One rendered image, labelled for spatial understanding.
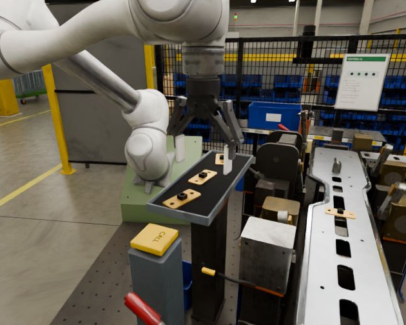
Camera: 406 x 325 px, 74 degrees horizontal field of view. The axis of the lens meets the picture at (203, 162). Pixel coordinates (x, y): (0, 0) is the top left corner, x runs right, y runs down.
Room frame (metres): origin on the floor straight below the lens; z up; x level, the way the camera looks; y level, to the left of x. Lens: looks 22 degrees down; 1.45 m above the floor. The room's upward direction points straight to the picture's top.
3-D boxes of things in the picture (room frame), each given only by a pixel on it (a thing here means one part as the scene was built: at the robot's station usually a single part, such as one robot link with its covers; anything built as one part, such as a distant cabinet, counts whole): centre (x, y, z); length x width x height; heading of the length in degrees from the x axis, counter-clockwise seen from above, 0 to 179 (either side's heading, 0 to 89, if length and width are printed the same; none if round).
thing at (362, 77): (1.61, -0.90, 1.30); 0.23 x 0.02 x 0.31; 67
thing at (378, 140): (1.61, -0.58, 1.02); 0.90 x 0.22 x 0.03; 67
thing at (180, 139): (0.65, 0.06, 1.22); 0.03 x 0.01 x 0.07; 148
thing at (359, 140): (1.34, -0.82, 0.88); 0.08 x 0.08 x 0.36; 67
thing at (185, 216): (0.62, -0.02, 1.16); 0.37 x 0.14 x 0.02; 157
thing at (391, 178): (1.00, -0.78, 0.87); 0.12 x 0.07 x 0.35; 67
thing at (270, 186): (0.70, -0.18, 0.90); 0.05 x 0.05 x 0.40; 67
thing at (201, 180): (0.62, 0.00, 1.17); 0.08 x 0.04 x 0.01; 148
